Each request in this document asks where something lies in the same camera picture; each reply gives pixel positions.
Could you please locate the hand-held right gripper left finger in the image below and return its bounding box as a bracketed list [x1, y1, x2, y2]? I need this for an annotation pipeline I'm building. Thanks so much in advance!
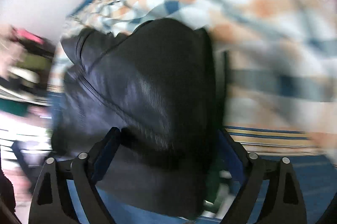
[29, 127, 122, 224]

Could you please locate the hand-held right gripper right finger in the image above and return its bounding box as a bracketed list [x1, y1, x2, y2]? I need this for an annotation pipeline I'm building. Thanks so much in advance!
[218, 129, 307, 224]

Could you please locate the black leather jacket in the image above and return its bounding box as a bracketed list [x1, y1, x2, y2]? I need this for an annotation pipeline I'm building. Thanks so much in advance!
[51, 18, 227, 221]

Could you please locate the black clothes rack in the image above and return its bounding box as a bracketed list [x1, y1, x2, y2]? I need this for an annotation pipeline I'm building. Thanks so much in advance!
[0, 25, 56, 119]

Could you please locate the bed with blue striped sheet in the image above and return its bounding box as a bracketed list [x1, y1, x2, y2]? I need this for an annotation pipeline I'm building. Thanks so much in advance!
[11, 92, 337, 224]

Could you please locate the plaid quilt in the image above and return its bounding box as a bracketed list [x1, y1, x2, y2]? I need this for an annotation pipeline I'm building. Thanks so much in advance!
[50, 0, 337, 156]

